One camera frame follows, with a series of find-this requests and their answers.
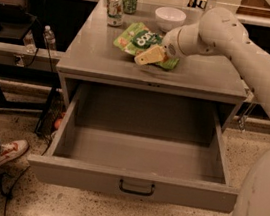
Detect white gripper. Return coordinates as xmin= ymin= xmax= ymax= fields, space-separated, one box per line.
xmin=134 ymin=28 xmax=183 ymax=66

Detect green rice chip bag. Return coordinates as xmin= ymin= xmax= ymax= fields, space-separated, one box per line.
xmin=113 ymin=22 xmax=179 ymax=71

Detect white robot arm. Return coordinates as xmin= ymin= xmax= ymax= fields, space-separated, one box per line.
xmin=135 ymin=7 xmax=270 ymax=216

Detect open grey top drawer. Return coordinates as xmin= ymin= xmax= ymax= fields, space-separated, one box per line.
xmin=28 ymin=83 xmax=238 ymax=213

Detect white bowl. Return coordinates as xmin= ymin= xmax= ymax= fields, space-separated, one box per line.
xmin=155 ymin=6 xmax=186 ymax=33

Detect grey cabinet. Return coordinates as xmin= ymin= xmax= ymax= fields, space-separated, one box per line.
xmin=51 ymin=0 xmax=259 ymax=134

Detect white green soda can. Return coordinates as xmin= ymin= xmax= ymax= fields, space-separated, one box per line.
xmin=106 ymin=0 xmax=124 ymax=27

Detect clear water bottle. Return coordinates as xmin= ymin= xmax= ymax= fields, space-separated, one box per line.
xmin=44 ymin=25 xmax=57 ymax=52

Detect black side table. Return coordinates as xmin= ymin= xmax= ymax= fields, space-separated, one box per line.
xmin=0 ymin=0 xmax=74 ymax=119

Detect white orange sneaker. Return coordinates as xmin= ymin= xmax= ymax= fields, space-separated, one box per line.
xmin=0 ymin=139 xmax=29 ymax=166

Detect black drawer handle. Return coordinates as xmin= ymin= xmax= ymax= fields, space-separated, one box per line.
xmin=118 ymin=179 xmax=156 ymax=197

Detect black cable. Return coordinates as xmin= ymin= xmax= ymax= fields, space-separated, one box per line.
xmin=2 ymin=141 xmax=51 ymax=216

